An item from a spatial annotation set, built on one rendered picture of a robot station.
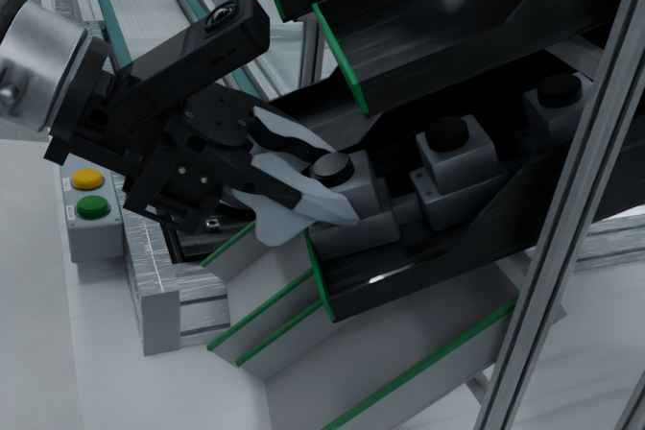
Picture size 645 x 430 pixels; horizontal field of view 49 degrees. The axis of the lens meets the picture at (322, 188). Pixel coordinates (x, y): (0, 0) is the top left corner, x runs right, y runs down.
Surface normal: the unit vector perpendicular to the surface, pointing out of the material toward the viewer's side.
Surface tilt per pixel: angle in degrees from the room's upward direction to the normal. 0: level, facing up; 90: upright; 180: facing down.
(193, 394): 0
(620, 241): 90
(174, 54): 38
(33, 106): 95
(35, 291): 0
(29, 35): 42
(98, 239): 90
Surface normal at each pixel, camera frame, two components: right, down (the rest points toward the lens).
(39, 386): 0.11, -0.83
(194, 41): -0.51, -0.65
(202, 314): 0.36, 0.54
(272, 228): -0.09, 0.53
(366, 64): -0.32, -0.75
